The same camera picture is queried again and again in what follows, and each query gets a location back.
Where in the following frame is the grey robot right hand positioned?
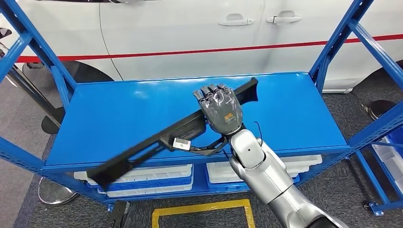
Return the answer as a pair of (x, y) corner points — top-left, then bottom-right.
(192, 83), (245, 136)

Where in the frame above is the black plastic plate bracket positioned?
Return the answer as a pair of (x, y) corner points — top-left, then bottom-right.
(86, 77), (259, 191)

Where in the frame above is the blue metal shelf rack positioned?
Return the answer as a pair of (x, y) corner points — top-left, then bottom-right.
(0, 0), (403, 212)

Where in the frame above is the blue wheeled shelf rack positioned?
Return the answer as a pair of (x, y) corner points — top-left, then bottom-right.
(355, 125), (403, 217)

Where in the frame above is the white plastic bin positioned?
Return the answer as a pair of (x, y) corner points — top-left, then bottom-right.
(73, 164), (193, 186)
(372, 137), (403, 193)
(97, 184), (193, 198)
(206, 154), (323, 184)

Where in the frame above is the blue plastic bin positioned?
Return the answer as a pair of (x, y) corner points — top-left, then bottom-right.
(206, 176), (300, 192)
(86, 176), (193, 192)
(386, 125), (403, 149)

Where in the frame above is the white car with red stripe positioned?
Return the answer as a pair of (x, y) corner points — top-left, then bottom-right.
(0, 0), (403, 94)

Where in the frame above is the black round stanchion base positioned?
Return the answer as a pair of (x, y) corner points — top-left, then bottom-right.
(368, 100), (398, 122)

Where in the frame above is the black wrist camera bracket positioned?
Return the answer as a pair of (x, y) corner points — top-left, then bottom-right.
(189, 135), (229, 157)

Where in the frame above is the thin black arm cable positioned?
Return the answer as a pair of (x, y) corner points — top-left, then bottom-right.
(253, 121), (264, 147)

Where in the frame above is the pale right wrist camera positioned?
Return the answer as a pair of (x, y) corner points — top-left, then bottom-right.
(172, 137), (192, 151)

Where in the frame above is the black base stanchion post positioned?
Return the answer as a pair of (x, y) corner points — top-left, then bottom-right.
(0, 28), (67, 135)

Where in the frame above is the chrome stanchion post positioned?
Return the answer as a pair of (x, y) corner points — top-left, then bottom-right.
(38, 177), (79, 205)

